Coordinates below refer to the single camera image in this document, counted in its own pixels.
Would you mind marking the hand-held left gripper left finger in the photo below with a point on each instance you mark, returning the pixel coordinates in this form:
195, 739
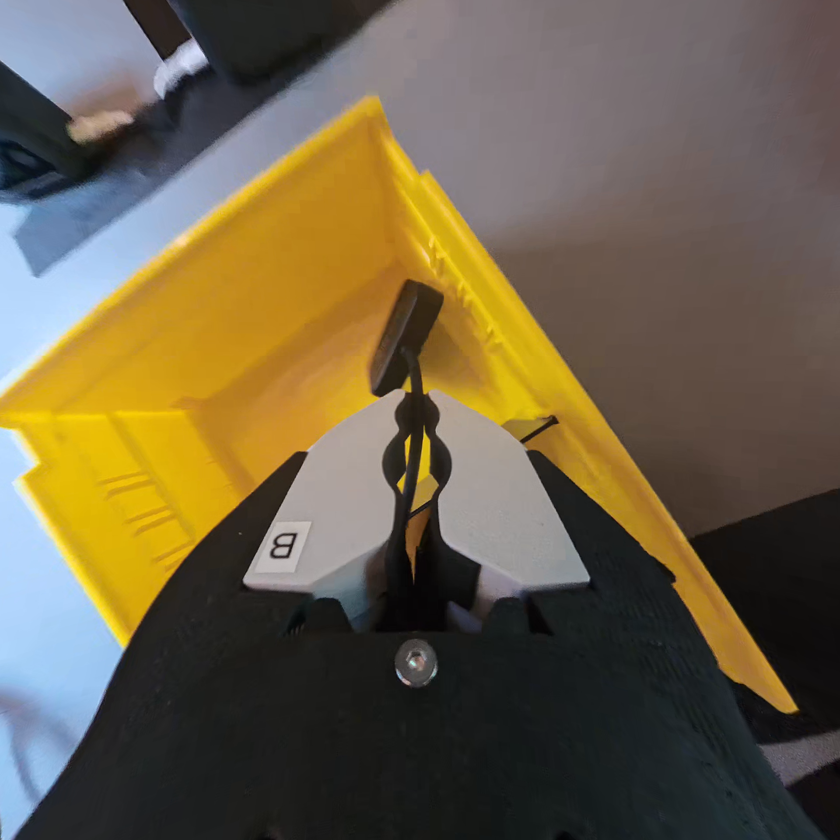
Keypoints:
328, 505

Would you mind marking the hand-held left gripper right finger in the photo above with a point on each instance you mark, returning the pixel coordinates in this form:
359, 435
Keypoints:
512, 512

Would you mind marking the black hdmi adapter hub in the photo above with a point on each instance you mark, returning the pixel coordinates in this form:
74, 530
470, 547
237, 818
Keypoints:
407, 334

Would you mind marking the large yellow plastic bin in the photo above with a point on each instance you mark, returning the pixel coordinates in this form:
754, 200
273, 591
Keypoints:
229, 295

